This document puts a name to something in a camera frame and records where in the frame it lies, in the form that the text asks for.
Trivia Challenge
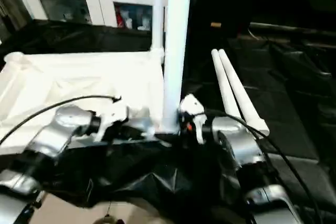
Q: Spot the white jar blue print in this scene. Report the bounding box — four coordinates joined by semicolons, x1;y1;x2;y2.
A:
138;16;152;31

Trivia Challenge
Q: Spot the white plastic table leg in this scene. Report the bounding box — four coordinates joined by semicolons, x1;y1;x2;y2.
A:
160;0;194;133
218;49;270;137
151;0;169;55
211;49;243;116

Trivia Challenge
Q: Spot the long black bar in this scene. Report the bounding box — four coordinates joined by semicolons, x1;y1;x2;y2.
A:
249;23;336;37

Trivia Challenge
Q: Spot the dark grey robot foot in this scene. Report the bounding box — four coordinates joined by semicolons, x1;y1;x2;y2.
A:
94;215;124;224

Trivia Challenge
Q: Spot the black plastic mat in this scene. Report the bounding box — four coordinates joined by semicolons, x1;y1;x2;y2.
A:
0;19;336;224

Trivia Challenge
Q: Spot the white plastic table top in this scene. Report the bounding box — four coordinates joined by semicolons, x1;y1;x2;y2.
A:
0;48;169;156

